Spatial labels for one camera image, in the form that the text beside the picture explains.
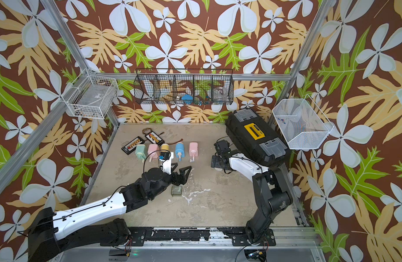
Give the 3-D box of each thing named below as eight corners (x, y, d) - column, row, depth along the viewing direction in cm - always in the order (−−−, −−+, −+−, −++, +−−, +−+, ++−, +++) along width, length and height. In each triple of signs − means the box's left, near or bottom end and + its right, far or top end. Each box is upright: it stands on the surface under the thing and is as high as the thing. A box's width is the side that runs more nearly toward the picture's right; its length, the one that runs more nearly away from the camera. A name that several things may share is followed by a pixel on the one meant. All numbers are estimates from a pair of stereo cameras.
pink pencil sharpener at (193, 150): (189, 161, 102) (188, 155, 96) (190, 148, 108) (189, 141, 102) (197, 161, 102) (197, 155, 96) (198, 148, 108) (197, 141, 102)
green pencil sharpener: (136, 162, 101) (133, 156, 96) (140, 150, 107) (136, 144, 101) (145, 162, 101) (142, 156, 96) (148, 150, 107) (145, 144, 101)
